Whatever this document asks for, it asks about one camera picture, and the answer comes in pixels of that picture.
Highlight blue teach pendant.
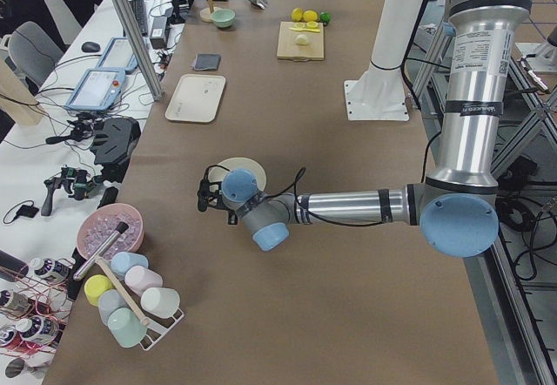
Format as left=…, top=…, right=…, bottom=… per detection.
left=97, top=37, right=138, bottom=73
left=64, top=67, right=126, bottom=111

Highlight black keyboard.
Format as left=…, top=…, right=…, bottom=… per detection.
left=128, top=0, right=149, bottom=37

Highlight wooden cutting board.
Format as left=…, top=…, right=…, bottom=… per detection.
left=277, top=21, right=325, bottom=61

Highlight mint green cup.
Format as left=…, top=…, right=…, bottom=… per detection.
left=107, top=307, right=147, bottom=348

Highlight grey cup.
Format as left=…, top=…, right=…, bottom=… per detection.
left=97, top=289, right=128, bottom=326

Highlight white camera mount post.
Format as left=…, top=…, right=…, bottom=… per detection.
left=345, top=0, right=424, bottom=121

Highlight white steamed bun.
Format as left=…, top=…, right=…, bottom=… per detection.
left=294, top=34, right=310, bottom=46

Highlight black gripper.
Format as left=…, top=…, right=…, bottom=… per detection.
left=197, top=178, right=238, bottom=225

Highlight black foot pedal device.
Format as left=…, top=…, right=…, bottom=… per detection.
left=90, top=118, right=141, bottom=182

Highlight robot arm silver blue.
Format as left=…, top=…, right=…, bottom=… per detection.
left=198, top=0, right=532, bottom=258

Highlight whole yellow lemon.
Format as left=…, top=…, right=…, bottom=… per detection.
left=302, top=10, right=319, bottom=23
left=291, top=8, right=304, bottom=22

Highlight yellow cup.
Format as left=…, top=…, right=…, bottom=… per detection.
left=84, top=274, right=114, bottom=307

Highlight grey folded cloth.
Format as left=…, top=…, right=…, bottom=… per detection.
left=191, top=53, right=221, bottom=71

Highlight white cup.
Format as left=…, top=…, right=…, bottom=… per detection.
left=140, top=287, right=180, bottom=319

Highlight white wire cup rack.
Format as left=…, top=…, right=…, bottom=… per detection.
left=139, top=308, right=186, bottom=351

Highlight cream rectangular tray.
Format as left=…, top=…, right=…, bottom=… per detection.
left=164, top=74, right=226, bottom=124

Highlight wooden rack handle rod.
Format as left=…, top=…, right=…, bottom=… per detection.
left=95, top=257, right=150, bottom=326

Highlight blue teach pendant far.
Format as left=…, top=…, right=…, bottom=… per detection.
left=97, top=37, right=138, bottom=73

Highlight pink bowl of ice cubes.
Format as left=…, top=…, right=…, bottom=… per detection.
left=77, top=203, right=144, bottom=260

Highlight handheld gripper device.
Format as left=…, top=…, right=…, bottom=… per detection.
left=45, top=112, right=103, bottom=145
left=40, top=166, right=104, bottom=216

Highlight aluminium frame post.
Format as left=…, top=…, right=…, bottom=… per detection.
left=112, top=0, right=163, bottom=101

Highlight mint green bowl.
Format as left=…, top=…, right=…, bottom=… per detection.
left=211, top=9, right=236, bottom=29

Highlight metal scoop with black tip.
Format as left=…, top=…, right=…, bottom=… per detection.
left=73, top=222, right=129, bottom=281

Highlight green lime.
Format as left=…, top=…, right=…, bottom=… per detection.
left=319, top=11, right=332, bottom=26

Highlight blue teach pendant near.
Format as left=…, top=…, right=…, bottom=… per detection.
left=64, top=67, right=126, bottom=111

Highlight grey office chair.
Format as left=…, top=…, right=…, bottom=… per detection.
left=8, top=21, right=64, bottom=86

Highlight yellow plastic knife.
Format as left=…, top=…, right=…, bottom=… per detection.
left=289, top=27, right=321, bottom=33

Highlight blue cup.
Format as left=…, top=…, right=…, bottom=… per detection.
left=110, top=252, right=149, bottom=280

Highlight black computer mouse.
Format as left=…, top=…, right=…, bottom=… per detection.
left=81, top=41, right=101, bottom=53

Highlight cream round plate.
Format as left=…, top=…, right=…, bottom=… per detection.
left=210, top=157, right=267, bottom=191

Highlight pink cup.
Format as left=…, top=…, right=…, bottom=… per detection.
left=124, top=265, right=163, bottom=296

